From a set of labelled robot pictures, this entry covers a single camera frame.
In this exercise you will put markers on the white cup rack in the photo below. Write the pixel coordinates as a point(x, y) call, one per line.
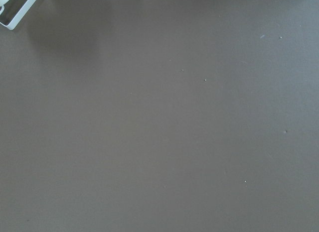
point(12, 12)

